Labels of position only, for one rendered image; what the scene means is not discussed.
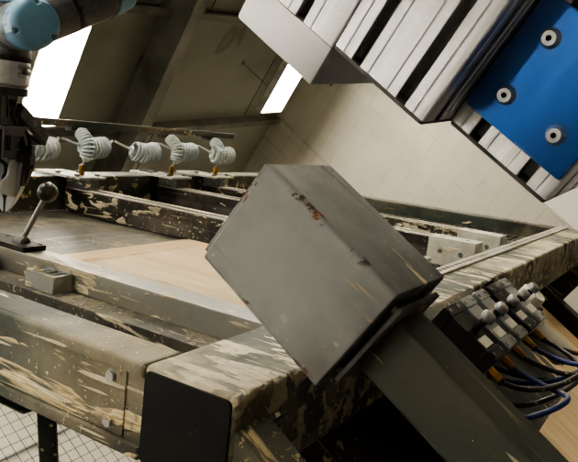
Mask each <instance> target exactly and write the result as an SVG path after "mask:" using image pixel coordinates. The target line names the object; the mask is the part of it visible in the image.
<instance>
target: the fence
mask: <svg viewBox="0 0 578 462"><path fill-rule="evenodd" d="M44 266H47V267H50V268H53V269H56V270H61V271H65V272H68V273H71V274H72V291H73V292H78V293H80V294H83V295H86V296H89V297H92V298H95V299H97V300H100V301H104V302H107V303H112V304H114V305H117V306H120V307H123V308H126V309H129V310H132V311H135V312H138V313H141V314H146V315H148V316H151V317H155V318H158V319H161V320H163V321H166V322H169V323H172V324H175V325H180V326H183V327H186V328H189V329H192V330H195V331H197V332H200V333H203V334H206V335H210V336H214V337H217V338H220V339H223V340H224V339H227V338H230V337H232V336H237V335H240V334H243V333H246V332H249V331H251V330H254V329H257V328H259V327H262V326H263V325H262V324H261V322H260V321H259V320H258V319H257V318H256V316H255V315H254V314H253V313H252V312H251V311H250V309H249V308H247V307H243V306H240V305H236V304H234V303H230V302H224V301H221V300H218V299H215V298H211V297H208V296H204V295H202V294H198V293H194V292H191V291H186V290H182V289H179V288H175V287H173V286H169V285H166V284H162V283H159V282H156V281H153V280H147V279H143V278H141V277H137V276H134V275H130V274H127V273H124V272H121V271H117V270H114V269H109V268H105V267H102V266H98V265H95V264H92V263H89V262H85V261H82V260H79V259H76V258H70V257H66V256H63V255H60V254H56V253H53V252H49V251H47V250H43V251H35V252H27V253H22V252H19V251H15V250H13V249H10V248H6V247H1V246H0V268H1V269H4V270H9V271H12V272H15V273H17V274H20V275H23V276H26V269H32V268H38V267H44Z"/></svg>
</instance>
